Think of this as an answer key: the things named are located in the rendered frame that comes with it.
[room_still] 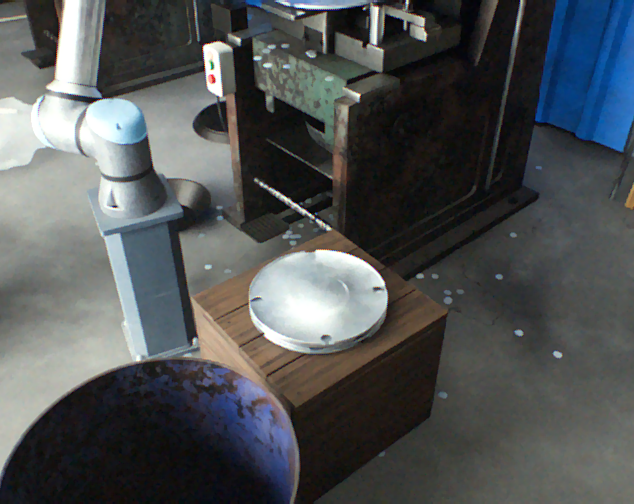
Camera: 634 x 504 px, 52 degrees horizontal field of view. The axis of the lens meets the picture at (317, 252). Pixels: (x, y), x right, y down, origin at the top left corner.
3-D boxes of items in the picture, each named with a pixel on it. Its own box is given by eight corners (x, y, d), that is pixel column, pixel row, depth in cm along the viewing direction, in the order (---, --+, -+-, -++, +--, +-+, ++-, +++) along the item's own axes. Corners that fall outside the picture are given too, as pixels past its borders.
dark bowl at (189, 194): (152, 256, 206) (148, 239, 202) (109, 215, 224) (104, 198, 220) (229, 221, 222) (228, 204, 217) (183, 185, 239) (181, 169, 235)
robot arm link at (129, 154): (131, 182, 138) (119, 124, 130) (81, 169, 142) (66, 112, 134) (164, 156, 147) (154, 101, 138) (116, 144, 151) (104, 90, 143)
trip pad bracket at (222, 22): (235, 74, 191) (229, 6, 179) (216, 64, 196) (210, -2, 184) (251, 69, 194) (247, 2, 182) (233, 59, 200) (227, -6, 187)
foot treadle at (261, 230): (260, 256, 189) (259, 241, 185) (240, 240, 195) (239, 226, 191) (399, 185, 219) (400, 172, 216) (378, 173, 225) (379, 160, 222)
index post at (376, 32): (376, 45, 158) (378, 5, 152) (367, 42, 160) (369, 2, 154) (384, 42, 160) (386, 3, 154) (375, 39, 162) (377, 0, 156)
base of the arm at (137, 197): (107, 225, 143) (97, 187, 136) (94, 191, 153) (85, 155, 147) (174, 209, 148) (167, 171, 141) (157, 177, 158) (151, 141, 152)
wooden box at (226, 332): (300, 512, 137) (297, 407, 116) (207, 400, 161) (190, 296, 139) (431, 416, 157) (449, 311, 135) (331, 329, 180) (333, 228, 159)
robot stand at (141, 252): (136, 370, 168) (100, 231, 141) (121, 325, 182) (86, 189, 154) (204, 348, 175) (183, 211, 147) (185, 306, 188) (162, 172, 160)
